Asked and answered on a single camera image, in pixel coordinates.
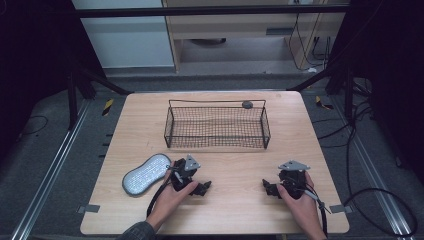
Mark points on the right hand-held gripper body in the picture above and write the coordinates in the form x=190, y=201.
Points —
x=293, y=183

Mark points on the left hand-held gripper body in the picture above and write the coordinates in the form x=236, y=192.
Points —
x=182, y=176

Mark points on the person's right hand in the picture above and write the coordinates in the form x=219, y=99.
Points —
x=301, y=210

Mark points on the person's left hand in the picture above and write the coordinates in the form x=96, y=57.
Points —
x=170, y=203

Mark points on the grey oval textured pad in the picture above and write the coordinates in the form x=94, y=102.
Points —
x=146, y=174

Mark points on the grey round tag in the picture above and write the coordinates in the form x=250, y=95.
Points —
x=247, y=104

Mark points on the yellow black striped tape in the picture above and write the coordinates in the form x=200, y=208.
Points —
x=322, y=103
x=107, y=107

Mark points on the black metal stand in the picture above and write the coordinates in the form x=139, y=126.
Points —
x=333, y=76
x=81, y=83

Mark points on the white cabinet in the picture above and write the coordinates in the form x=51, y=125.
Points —
x=126, y=40

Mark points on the black curtain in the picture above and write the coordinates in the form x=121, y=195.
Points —
x=390, y=66
x=36, y=60

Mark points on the light wooden desk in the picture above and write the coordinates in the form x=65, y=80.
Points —
x=233, y=28

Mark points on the grey metal table bracket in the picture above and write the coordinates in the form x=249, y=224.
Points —
x=340, y=209
x=88, y=209

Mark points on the aluminium floor rail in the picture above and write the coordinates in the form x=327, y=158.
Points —
x=50, y=173
x=376, y=180

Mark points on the black horizontal frame bar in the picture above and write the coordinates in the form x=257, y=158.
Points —
x=200, y=11

